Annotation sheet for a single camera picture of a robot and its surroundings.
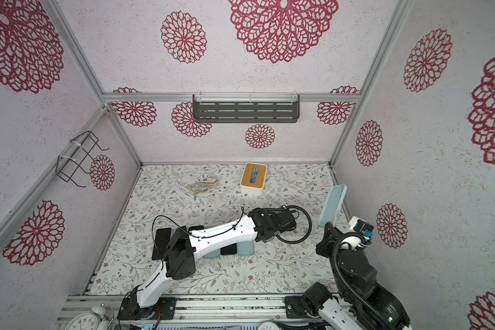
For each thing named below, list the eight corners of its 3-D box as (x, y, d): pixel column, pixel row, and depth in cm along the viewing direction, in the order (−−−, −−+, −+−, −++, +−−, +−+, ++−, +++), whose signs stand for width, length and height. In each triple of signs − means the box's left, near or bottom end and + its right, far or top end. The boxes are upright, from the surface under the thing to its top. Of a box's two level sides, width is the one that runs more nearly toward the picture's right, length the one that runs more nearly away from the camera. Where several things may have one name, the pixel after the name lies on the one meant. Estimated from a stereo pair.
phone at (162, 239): (150, 259, 88) (148, 257, 86) (158, 230, 97) (157, 227, 95) (165, 259, 88) (163, 257, 86) (172, 230, 97) (171, 227, 95)
